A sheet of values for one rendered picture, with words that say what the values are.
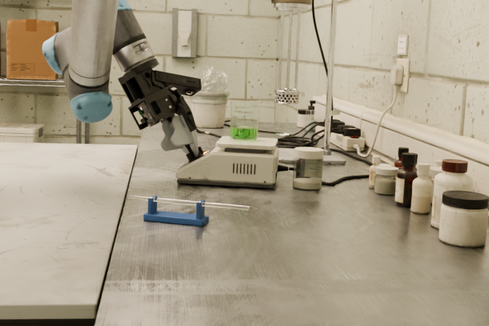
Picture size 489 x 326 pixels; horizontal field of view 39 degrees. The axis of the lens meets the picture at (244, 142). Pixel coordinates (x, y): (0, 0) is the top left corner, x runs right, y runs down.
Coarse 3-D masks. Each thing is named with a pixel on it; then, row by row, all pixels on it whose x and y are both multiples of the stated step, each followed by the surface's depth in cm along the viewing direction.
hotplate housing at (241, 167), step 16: (208, 160) 137; (224, 160) 137; (240, 160) 136; (256, 160) 136; (272, 160) 136; (176, 176) 138; (192, 176) 138; (208, 176) 137; (224, 176) 137; (240, 176) 137; (256, 176) 136; (272, 176) 136
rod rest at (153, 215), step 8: (152, 200) 109; (152, 208) 109; (200, 208) 107; (144, 216) 109; (152, 216) 108; (160, 216) 108; (168, 216) 108; (176, 216) 108; (184, 216) 108; (192, 216) 109; (200, 216) 107; (208, 216) 109; (184, 224) 107; (192, 224) 107; (200, 224) 107
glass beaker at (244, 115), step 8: (232, 104) 141; (240, 104) 140; (248, 104) 140; (256, 104) 141; (232, 112) 141; (240, 112) 140; (248, 112) 140; (256, 112) 141; (232, 120) 141; (240, 120) 140; (248, 120) 140; (256, 120) 141; (232, 128) 141; (240, 128) 140; (248, 128) 140; (256, 128) 142; (232, 136) 142; (240, 136) 140; (248, 136) 141; (256, 136) 142
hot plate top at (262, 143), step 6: (222, 138) 144; (228, 138) 144; (258, 138) 146; (264, 138) 146; (270, 138) 147; (216, 144) 137; (222, 144) 137; (228, 144) 137; (234, 144) 137; (240, 144) 136; (246, 144) 136; (252, 144) 137; (258, 144) 137; (264, 144) 137; (270, 144) 138; (276, 144) 139
